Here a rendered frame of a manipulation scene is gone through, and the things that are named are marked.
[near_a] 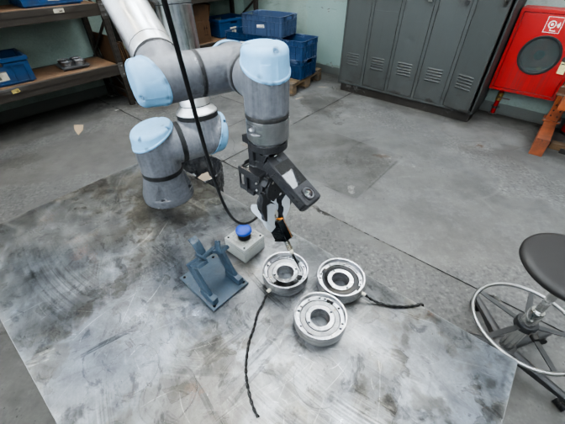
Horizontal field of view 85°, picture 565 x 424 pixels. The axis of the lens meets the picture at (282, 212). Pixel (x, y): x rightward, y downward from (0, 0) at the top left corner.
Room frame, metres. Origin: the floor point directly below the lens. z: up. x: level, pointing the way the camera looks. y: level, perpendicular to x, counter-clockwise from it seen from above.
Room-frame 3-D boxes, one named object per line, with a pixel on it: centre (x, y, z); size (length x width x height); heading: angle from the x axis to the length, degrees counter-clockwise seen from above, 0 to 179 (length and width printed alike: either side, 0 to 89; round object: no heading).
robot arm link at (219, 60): (0.58, 0.09, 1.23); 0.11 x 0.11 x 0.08; 32
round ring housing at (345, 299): (0.43, -0.13, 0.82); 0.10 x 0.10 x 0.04
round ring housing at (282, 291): (0.45, -0.01, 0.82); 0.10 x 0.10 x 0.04
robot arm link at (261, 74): (0.51, 0.03, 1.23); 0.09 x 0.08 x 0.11; 32
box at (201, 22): (4.61, 1.21, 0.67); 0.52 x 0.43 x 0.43; 140
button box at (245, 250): (0.55, 0.10, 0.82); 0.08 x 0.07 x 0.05; 50
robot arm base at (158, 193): (0.78, 0.36, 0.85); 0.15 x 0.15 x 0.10
